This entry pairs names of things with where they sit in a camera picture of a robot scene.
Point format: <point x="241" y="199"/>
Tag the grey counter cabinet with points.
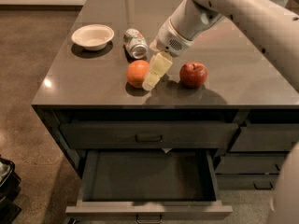
<point x="242" y="87"/>

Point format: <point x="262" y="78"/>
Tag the black bins on floor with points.
<point x="9" y="190"/>

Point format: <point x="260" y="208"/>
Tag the crushed soda can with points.
<point x="135" y="44"/>

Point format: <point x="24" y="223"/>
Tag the white paper bowl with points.
<point x="93" y="37"/>

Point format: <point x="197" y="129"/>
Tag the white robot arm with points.
<point x="272" y="29"/>

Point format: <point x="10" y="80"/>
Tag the bottom right drawer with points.
<point x="257" y="182"/>

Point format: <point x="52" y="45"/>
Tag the orange fruit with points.
<point x="136" y="72"/>

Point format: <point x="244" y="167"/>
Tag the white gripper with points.
<point x="170" y="38"/>

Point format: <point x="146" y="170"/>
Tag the open middle drawer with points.
<point x="148" y="187"/>

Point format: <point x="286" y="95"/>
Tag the red apple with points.
<point x="193" y="75"/>

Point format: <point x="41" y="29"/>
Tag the top left drawer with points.
<point x="147" y="134"/>

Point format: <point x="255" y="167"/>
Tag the top right drawer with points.
<point x="266" y="138"/>

